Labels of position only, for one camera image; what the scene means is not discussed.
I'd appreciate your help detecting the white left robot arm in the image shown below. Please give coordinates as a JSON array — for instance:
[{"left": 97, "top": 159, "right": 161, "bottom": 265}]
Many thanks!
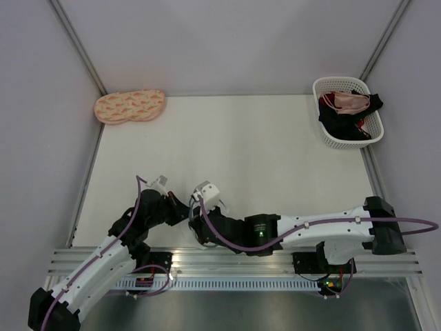
[{"left": 28, "top": 189, "right": 189, "bottom": 330}]

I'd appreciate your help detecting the white slotted cable duct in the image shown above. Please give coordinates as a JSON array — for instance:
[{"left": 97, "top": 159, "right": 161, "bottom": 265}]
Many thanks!
[{"left": 112, "top": 277, "right": 319, "bottom": 292}]

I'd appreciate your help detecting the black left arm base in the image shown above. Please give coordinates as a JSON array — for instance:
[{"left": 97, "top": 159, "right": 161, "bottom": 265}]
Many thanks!
[{"left": 133, "top": 251, "right": 173, "bottom": 274}]

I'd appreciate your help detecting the aluminium mounting rail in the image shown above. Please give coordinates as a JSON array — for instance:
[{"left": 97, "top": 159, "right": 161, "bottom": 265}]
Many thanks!
[{"left": 48, "top": 247, "right": 423, "bottom": 278}]

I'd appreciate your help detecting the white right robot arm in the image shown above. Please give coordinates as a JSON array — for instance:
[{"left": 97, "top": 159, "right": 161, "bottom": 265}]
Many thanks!
[{"left": 189, "top": 196, "right": 407, "bottom": 272}]

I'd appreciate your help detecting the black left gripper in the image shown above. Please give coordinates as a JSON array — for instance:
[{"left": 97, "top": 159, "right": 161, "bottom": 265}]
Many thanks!
[{"left": 146, "top": 191, "right": 193, "bottom": 228}]

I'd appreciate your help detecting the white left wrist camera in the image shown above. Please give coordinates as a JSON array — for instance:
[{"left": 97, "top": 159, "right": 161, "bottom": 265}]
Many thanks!
[{"left": 145, "top": 175, "right": 167, "bottom": 195}]

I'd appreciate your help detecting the black underwear garment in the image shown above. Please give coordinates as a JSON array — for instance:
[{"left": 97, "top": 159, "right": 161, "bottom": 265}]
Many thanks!
[{"left": 318, "top": 90, "right": 383, "bottom": 141}]

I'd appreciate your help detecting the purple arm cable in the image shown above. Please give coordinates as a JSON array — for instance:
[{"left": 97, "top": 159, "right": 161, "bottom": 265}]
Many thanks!
[
  {"left": 40, "top": 174, "right": 149, "bottom": 331},
  {"left": 197, "top": 194, "right": 440, "bottom": 253}
]

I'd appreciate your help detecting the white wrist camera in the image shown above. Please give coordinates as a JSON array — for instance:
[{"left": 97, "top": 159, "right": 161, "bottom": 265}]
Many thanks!
[
  {"left": 192, "top": 181, "right": 220, "bottom": 211},
  {"left": 145, "top": 175, "right": 167, "bottom": 195}
]

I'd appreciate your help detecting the white plastic basket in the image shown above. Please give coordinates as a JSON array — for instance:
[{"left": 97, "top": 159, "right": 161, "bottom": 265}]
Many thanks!
[{"left": 312, "top": 77, "right": 384, "bottom": 150}]

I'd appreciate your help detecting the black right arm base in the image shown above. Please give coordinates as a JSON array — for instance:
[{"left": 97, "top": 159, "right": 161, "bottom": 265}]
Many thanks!
[{"left": 292, "top": 252, "right": 324, "bottom": 275}]

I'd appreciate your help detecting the pink patterned bra case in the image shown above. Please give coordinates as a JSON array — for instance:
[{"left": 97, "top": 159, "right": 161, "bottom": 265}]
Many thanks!
[{"left": 94, "top": 89, "right": 167, "bottom": 125}]

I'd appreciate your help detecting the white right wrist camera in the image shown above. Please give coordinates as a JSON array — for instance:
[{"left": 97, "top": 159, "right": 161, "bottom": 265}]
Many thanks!
[{"left": 192, "top": 181, "right": 220, "bottom": 211}]

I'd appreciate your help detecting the round white mesh laundry bag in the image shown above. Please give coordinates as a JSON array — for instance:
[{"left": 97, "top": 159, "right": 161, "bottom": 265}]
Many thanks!
[{"left": 185, "top": 196, "right": 229, "bottom": 250}]

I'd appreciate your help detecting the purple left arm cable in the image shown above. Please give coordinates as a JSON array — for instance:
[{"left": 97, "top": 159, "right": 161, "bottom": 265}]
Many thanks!
[{"left": 40, "top": 174, "right": 149, "bottom": 331}]

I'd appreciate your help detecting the pink bra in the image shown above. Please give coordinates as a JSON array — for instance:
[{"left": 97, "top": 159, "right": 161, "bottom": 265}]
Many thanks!
[{"left": 319, "top": 91, "right": 371, "bottom": 115}]

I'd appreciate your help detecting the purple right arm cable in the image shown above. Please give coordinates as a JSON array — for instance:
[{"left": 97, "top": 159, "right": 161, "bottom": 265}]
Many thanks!
[{"left": 197, "top": 194, "right": 440, "bottom": 253}]

